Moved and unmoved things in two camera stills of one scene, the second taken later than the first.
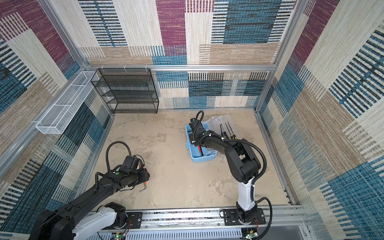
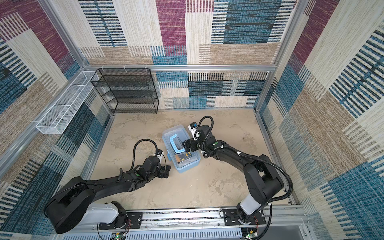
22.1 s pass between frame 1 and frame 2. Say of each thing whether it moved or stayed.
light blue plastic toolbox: moved
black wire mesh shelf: stayed
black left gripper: moved
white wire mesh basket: stayed
